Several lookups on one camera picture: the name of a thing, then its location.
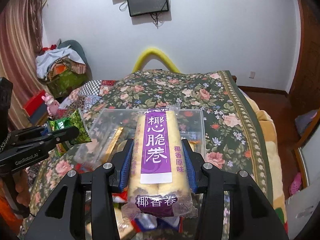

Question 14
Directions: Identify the green snack packet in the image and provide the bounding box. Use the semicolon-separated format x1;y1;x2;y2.
47;109;92;157

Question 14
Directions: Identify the purple coconut roll package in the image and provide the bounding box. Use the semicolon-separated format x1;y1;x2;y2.
121;106;198;219

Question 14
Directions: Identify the red box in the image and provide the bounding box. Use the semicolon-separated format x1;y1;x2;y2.
23;90;48;126

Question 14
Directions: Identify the pink plush toy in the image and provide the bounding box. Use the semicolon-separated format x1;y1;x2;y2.
41;93;60;118

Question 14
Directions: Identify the gold wafer biscuit package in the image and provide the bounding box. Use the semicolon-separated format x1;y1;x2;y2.
101;127;124;163

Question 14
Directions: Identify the clear plastic storage box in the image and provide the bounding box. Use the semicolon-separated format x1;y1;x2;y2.
73;108;207;170

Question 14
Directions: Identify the pile of clothes and bags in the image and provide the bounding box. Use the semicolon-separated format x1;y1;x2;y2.
35;40;90;98

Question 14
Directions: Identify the floral dark green bedspread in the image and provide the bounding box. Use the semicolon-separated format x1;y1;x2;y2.
25;70;287;239

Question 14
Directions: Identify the striped pink curtain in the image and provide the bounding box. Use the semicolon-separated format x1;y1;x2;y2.
1;0;47;129

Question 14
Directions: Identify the yellow curved tube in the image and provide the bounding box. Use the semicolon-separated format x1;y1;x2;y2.
132;47;180;73

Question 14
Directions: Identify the brown wooden door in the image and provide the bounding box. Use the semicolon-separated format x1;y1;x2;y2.
289;0;319;115

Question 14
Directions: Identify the wall mounted black monitor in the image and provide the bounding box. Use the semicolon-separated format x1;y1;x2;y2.
127;0;169;17

